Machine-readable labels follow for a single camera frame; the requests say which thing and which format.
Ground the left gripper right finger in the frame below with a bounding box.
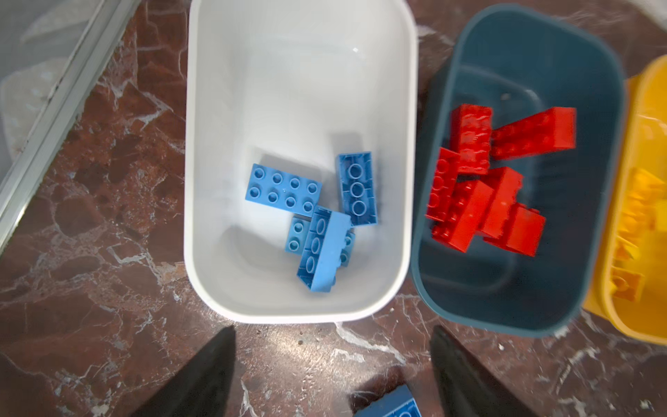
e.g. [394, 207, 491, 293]
[430, 325, 536, 416]

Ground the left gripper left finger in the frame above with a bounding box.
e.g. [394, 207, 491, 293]
[132, 326, 236, 416]

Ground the blue lego brick diagonal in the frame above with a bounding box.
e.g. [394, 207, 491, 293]
[354, 385, 421, 417]

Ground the small red lego brick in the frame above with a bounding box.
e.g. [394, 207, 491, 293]
[483, 203, 546, 257]

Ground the blue lego brick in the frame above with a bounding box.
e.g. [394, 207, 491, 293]
[337, 152, 378, 227]
[285, 216, 355, 268]
[245, 163, 322, 217]
[297, 205, 352, 293]

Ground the red lego brick top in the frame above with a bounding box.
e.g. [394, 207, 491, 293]
[426, 148, 460, 222]

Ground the yellow curved lego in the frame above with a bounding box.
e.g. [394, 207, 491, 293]
[618, 168, 666, 246]

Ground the red lego brick bottom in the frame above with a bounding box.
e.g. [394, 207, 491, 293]
[450, 104, 493, 175]

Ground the yellow plastic bin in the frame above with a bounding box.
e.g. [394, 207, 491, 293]
[584, 57, 666, 345]

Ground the white plastic bin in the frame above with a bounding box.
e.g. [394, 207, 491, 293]
[184, 1, 419, 324]

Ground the teal plastic bin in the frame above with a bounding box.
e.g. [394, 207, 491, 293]
[410, 3, 626, 338]

